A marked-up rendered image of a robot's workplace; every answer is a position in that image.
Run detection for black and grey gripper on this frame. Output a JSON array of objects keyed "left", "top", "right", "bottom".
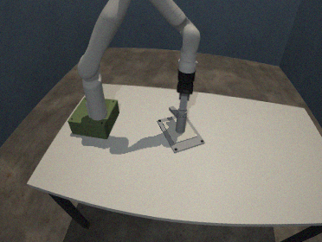
[{"left": 177, "top": 59, "right": 197, "bottom": 101}]

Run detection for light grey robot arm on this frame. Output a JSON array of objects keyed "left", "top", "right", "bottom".
[{"left": 77, "top": 0, "right": 200, "bottom": 120}]

